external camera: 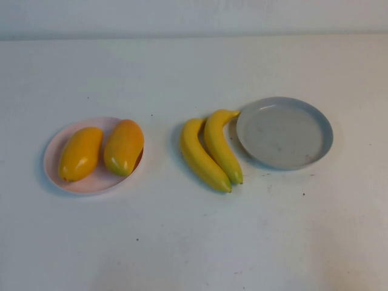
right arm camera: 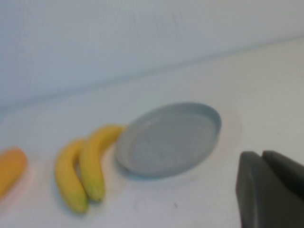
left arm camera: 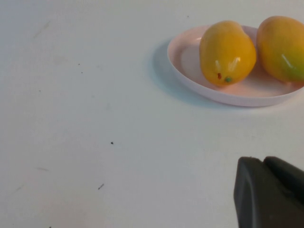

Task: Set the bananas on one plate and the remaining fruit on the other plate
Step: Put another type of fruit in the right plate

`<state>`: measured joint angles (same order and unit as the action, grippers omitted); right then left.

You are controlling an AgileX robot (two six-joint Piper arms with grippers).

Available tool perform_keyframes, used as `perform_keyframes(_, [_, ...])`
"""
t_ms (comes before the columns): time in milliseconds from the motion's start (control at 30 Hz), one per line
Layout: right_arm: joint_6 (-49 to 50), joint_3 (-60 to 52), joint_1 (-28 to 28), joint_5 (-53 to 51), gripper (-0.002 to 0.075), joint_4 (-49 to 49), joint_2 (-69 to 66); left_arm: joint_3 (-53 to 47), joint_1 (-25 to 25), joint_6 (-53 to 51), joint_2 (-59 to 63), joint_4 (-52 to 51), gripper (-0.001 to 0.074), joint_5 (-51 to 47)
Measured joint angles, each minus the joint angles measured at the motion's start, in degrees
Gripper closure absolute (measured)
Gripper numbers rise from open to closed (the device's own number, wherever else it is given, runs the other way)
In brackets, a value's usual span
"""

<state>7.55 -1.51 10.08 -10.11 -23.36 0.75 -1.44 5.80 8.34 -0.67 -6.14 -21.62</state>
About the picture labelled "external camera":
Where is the yellow banana with stubby stem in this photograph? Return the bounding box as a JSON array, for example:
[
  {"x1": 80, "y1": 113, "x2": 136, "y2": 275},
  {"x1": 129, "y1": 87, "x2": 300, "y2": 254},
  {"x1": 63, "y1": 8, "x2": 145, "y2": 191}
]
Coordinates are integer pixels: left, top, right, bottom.
[{"x1": 179, "y1": 117, "x2": 233, "y2": 193}]

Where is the orange mango with green tip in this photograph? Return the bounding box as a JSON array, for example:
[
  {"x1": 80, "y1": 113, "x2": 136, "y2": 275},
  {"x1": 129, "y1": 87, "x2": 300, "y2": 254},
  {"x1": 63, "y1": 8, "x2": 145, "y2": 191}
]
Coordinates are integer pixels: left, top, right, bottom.
[{"x1": 103, "y1": 119, "x2": 145, "y2": 177}]

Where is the pink round plate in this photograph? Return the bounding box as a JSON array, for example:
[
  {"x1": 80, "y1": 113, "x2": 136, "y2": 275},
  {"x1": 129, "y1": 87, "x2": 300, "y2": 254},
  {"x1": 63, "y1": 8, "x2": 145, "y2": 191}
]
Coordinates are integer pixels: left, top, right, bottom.
[{"x1": 43, "y1": 117, "x2": 145, "y2": 197}]

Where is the grey-blue round plate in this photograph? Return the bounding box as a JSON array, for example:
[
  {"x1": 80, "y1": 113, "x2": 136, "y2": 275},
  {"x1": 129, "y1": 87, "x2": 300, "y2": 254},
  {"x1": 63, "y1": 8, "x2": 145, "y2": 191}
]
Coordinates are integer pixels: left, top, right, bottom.
[{"x1": 236, "y1": 96, "x2": 334, "y2": 171}]

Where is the plain yellow-orange mango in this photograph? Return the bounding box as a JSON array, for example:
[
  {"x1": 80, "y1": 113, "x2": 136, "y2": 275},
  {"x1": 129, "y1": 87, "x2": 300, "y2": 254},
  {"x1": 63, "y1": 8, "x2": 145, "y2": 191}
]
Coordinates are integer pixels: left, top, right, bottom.
[{"x1": 58, "y1": 126, "x2": 104, "y2": 183}]

